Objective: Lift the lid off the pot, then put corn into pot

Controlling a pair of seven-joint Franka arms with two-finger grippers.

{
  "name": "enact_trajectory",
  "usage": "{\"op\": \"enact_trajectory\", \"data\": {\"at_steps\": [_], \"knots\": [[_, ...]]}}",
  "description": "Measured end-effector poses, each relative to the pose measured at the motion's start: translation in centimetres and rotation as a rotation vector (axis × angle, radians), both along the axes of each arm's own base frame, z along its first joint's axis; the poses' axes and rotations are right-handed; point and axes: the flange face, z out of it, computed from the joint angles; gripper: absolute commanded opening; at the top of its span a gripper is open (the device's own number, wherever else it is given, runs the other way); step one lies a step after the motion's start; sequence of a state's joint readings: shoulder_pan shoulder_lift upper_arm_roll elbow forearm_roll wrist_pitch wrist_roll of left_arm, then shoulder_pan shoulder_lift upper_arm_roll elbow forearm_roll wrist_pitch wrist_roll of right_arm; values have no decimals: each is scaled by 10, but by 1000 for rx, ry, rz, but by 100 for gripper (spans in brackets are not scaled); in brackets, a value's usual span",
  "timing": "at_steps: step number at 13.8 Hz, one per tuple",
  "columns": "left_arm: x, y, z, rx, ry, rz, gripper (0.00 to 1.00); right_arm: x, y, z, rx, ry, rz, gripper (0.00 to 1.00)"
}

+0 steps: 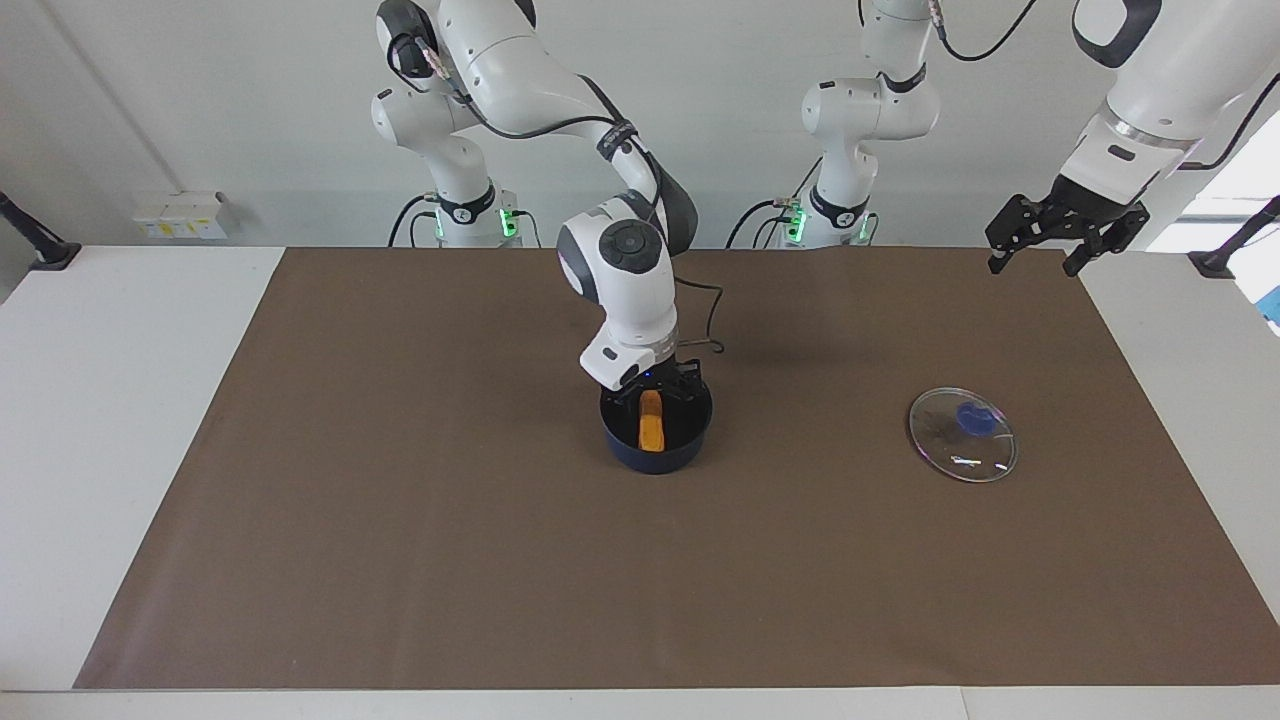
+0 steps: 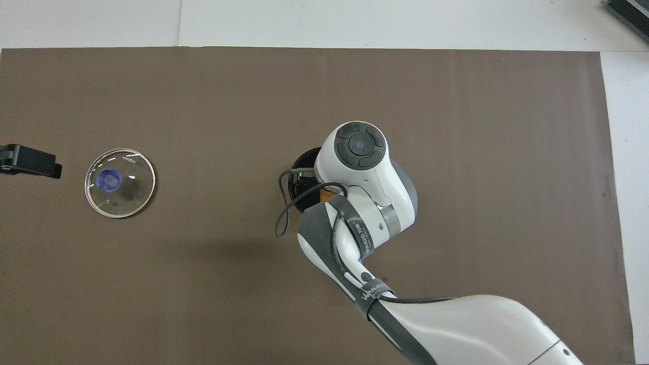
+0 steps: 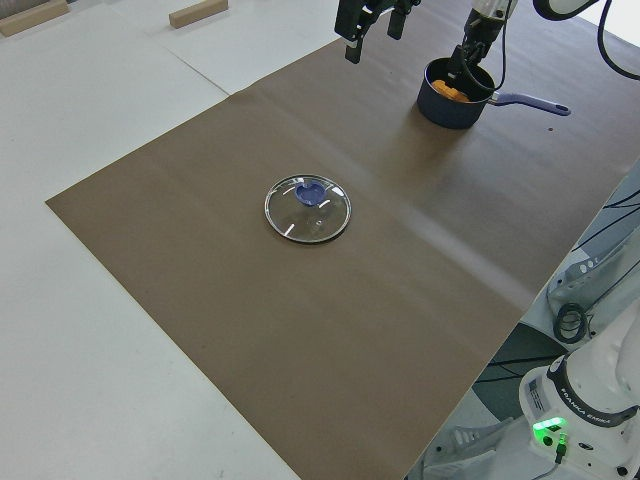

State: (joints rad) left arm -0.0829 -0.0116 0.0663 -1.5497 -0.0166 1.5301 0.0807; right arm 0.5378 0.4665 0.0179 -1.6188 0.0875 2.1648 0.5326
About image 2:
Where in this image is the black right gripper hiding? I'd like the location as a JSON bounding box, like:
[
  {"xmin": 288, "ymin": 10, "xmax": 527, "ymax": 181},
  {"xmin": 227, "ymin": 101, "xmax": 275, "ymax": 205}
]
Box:
[{"xmin": 297, "ymin": 171, "xmax": 319, "ymax": 196}]

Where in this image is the dark blue saucepan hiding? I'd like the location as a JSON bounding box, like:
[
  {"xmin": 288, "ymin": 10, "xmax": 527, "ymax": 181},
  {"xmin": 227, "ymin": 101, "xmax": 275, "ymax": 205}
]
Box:
[{"xmin": 287, "ymin": 147, "xmax": 346, "ymax": 214}]

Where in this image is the glass lid with blue knob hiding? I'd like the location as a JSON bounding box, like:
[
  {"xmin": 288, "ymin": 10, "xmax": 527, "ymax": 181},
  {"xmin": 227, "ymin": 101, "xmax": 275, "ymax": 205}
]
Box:
[{"xmin": 84, "ymin": 148, "xmax": 157, "ymax": 219}]

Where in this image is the brown table mat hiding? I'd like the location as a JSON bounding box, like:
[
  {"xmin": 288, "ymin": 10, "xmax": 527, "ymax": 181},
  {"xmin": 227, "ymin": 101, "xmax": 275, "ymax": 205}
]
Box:
[{"xmin": 0, "ymin": 47, "xmax": 635, "ymax": 365}]

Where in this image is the dark ribbed box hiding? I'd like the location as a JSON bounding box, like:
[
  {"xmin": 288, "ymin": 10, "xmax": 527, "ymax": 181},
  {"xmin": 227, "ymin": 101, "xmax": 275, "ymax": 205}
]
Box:
[{"xmin": 602, "ymin": 0, "xmax": 649, "ymax": 29}]

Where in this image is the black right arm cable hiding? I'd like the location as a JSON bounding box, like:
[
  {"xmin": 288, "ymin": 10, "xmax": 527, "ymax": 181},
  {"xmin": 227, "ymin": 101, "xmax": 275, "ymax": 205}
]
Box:
[{"xmin": 275, "ymin": 168, "xmax": 458, "ymax": 306}]

